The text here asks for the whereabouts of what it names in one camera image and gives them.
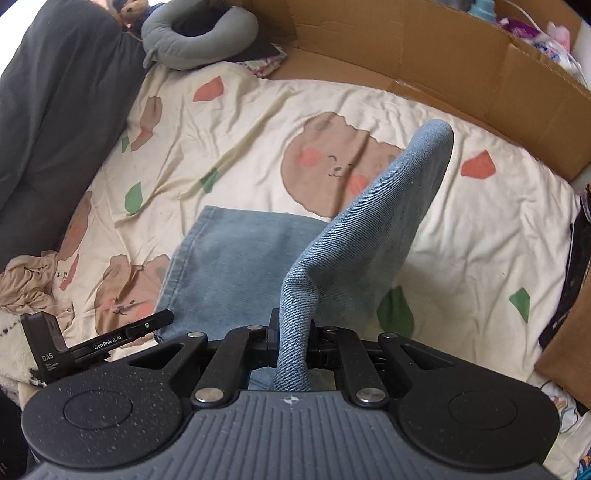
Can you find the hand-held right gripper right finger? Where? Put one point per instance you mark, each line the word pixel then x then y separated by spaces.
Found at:
pixel 318 344

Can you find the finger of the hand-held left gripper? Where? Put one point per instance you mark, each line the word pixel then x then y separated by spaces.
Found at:
pixel 152 323

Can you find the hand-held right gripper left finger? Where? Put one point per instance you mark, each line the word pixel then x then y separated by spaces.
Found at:
pixel 272 339

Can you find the light blue jeans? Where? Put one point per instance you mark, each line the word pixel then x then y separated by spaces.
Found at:
pixel 369 207

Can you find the white fluffy patterned blanket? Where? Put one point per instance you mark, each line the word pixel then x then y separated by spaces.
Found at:
pixel 14 350

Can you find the beige garment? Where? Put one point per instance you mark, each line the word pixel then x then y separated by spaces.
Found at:
pixel 27 286

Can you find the cream bear print bedsheet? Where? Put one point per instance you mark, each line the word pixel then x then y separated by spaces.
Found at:
pixel 461 258

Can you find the floral print cloth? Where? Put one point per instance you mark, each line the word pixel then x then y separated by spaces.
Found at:
pixel 268 69

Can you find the grey neck pillow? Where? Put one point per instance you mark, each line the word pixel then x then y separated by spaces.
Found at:
pixel 194 53

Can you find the black cloth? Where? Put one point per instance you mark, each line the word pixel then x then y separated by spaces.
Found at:
pixel 258 53

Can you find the brown cardboard sheet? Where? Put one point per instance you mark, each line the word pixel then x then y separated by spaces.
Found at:
pixel 415 46

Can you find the brown teddy bear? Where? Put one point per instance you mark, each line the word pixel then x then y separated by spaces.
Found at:
pixel 134 9

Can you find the white printed packet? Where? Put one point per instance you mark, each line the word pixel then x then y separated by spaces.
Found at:
pixel 554 57

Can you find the light blue bottle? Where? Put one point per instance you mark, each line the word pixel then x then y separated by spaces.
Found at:
pixel 482 8

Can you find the purple packet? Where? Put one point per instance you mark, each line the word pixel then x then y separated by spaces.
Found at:
pixel 519 28

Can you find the pink bottle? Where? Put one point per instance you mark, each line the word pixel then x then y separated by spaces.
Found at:
pixel 559 33

